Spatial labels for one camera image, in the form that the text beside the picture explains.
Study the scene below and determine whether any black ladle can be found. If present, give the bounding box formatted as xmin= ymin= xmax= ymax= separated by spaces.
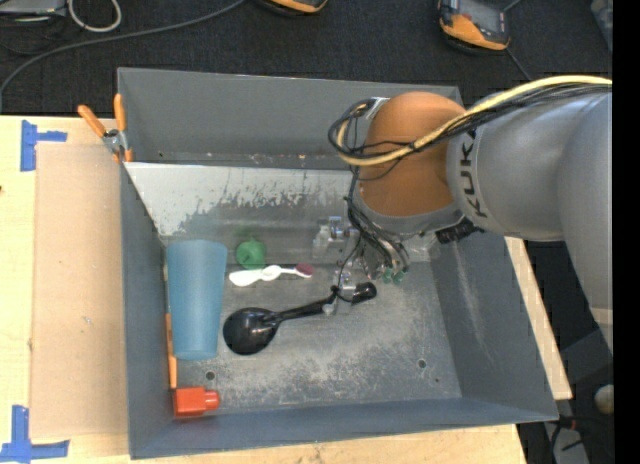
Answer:
xmin=222 ymin=281 xmax=378 ymax=357

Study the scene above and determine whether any grey metal bin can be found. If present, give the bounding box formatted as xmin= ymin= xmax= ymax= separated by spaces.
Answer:
xmin=115 ymin=66 xmax=560 ymax=461

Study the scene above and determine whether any white spoon with maroon tip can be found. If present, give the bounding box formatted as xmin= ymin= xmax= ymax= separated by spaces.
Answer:
xmin=228 ymin=262 xmax=316 ymax=288

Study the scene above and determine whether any green toy fruit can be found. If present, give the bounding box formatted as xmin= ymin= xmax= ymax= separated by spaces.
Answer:
xmin=235 ymin=237 xmax=268 ymax=271

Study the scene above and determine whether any blue plastic cup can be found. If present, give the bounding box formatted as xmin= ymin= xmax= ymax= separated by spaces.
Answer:
xmin=164 ymin=239 xmax=229 ymax=362

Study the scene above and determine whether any brown cardboard board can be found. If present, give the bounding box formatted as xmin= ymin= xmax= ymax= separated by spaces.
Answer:
xmin=28 ymin=141 xmax=132 ymax=446

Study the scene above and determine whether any black cylinder on white bracket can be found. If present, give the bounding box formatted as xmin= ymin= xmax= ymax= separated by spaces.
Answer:
xmin=434 ymin=219 xmax=485 ymax=247

